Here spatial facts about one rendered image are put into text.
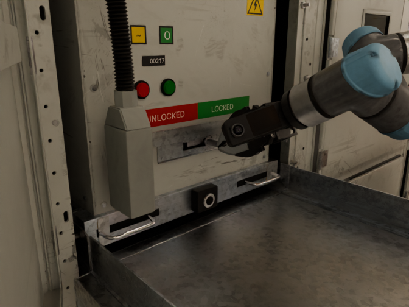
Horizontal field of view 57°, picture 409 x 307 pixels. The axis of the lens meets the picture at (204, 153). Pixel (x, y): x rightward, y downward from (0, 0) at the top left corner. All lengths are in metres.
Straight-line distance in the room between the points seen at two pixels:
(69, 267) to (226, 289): 0.26
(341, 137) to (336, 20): 0.33
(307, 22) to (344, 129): 0.35
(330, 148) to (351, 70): 0.57
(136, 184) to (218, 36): 0.38
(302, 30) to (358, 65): 0.43
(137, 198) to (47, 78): 0.22
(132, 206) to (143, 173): 0.06
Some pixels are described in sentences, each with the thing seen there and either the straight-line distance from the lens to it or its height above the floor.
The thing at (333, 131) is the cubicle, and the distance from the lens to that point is 1.11.
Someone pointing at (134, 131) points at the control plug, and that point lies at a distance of 0.57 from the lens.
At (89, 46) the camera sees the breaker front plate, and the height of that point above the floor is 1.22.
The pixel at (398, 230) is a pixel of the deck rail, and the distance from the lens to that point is 0.88.
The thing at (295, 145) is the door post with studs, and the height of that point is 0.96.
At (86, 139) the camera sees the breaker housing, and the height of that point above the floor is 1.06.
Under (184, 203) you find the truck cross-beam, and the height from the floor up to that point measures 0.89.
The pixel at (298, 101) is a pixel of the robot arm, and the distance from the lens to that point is 0.61.
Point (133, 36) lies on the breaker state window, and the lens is 0.69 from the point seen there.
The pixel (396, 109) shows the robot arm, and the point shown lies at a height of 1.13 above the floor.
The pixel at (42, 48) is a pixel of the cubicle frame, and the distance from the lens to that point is 0.57.
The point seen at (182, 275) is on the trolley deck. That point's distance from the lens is 0.66.
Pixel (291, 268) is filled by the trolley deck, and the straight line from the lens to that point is 0.69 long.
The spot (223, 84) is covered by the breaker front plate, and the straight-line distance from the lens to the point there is 0.83.
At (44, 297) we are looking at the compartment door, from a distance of 0.67.
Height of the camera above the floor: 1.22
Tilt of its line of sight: 17 degrees down
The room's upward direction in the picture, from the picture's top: straight up
